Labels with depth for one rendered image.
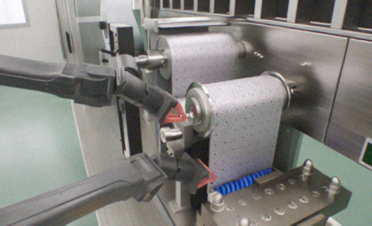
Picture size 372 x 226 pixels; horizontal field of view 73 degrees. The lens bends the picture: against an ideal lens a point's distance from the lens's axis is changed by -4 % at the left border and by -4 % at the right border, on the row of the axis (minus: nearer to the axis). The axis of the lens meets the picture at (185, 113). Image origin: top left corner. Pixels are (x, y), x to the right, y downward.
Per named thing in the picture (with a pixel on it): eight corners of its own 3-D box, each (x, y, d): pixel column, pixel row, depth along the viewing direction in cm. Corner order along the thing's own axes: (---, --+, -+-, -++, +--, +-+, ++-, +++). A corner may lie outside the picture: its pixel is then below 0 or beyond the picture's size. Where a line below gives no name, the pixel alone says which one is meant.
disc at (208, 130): (184, 121, 77) (186, 74, 70) (186, 121, 77) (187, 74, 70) (209, 148, 66) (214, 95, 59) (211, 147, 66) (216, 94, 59)
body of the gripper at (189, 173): (196, 195, 64) (172, 191, 60) (179, 172, 72) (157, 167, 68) (209, 173, 63) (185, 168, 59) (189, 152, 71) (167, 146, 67)
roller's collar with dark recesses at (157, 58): (143, 67, 87) (142, 48, 84) (160, 65, 89) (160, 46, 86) (150, 72, 81) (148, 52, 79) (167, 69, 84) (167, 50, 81)
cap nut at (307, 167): (298, 169, 80) (300, 157, 78) (305, 166, 82) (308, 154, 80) (307, 176, 77) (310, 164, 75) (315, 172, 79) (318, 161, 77)
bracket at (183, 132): (167, 204, 85) (164, 121, 72) (185, 198, 87) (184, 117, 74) (173, 215, 81) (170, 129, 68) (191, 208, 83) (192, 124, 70)
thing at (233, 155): (207, 192, 73) (209, 135, 65) (270, 169, 83) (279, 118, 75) (207, 193, 73) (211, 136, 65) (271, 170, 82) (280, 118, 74)
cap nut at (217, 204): (207, 204, 67) (207, 191, 65) (219, 199, 68) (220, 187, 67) (214, 214, 64) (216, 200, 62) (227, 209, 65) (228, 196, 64)
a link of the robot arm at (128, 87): (109, 97, 54) (125, 78, 52) (107, 78, 59) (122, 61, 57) (135, 110, 58) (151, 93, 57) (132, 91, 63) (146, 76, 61)
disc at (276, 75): (251, 107, 87) (258, 64, 80) (252, 107, 87) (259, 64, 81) (283, 127, 76) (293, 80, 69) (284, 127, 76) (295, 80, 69)
